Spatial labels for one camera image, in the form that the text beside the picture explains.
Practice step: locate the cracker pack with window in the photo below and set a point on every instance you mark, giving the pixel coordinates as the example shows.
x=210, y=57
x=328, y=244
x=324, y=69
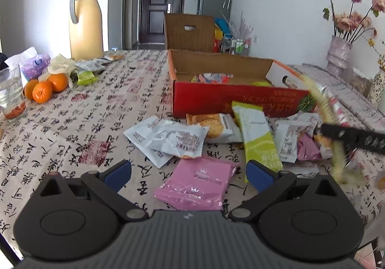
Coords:
x=222, y=128

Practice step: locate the long white striped snack pack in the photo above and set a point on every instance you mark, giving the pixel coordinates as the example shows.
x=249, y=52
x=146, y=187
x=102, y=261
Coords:
x=345, y=170

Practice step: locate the glass cup with goji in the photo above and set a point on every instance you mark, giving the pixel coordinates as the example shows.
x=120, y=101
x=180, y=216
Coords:
x=12, y=102

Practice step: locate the long green snack bar pack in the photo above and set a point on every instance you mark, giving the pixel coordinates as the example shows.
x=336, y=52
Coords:
x=258, y=140

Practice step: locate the clear jar with snacks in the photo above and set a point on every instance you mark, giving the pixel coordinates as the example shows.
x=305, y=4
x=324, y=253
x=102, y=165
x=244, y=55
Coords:
x=360, y=82

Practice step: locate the orange mandarin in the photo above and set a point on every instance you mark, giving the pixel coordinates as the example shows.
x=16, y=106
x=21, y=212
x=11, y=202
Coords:
x=42, y=92
x=59, y=82

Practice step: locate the yellow thermos jug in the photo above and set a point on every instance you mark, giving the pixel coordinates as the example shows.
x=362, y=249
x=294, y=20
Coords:
x=85, y=30

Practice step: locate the pink snack pack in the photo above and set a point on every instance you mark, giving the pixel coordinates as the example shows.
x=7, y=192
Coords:
x=197, y=184

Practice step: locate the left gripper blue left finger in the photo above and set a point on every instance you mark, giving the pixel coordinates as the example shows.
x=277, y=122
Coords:
x=117, y=176

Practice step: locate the pink textured vase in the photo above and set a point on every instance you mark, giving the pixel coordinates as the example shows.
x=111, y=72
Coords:
x=338, y=56

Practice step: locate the brown wooden chair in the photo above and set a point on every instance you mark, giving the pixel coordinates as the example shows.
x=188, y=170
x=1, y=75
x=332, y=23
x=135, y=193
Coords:
x=189, y=32

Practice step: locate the red cardboard snack box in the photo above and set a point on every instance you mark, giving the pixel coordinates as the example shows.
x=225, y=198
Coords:
x=205, y=83

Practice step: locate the white cloth flower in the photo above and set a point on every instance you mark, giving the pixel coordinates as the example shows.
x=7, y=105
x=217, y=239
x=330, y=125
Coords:
x=59, y=64

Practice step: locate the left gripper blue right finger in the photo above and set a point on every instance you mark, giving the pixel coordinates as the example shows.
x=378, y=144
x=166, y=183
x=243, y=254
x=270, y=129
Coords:
x=259, y=176

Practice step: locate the wire storage rack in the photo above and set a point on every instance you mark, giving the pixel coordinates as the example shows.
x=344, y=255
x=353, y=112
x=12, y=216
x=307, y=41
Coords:
x=235, y=46

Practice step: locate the orange mandarin front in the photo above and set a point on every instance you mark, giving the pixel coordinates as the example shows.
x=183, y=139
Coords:
x=42, y=92

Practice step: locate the orange mandarin back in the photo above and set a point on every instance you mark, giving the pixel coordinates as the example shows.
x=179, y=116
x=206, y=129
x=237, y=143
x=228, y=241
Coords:
x=59, y=82

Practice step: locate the dried pink roses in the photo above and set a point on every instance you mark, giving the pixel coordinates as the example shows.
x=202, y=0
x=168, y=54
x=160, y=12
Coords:
x=352, y=25

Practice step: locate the dark brown entrance door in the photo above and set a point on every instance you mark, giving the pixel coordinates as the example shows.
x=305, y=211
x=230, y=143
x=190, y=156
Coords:
x=151, y=19

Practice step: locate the grey patterned runner cloth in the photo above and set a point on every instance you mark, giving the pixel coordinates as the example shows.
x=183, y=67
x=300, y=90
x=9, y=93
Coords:
x=359, y=111

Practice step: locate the purple tissue pack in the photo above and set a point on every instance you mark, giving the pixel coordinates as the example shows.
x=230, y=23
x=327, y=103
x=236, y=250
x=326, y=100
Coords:
x=33, y=67

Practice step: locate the floral patterned vase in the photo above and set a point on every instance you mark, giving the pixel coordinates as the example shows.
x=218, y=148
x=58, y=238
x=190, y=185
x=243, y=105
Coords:
x=376, y=90

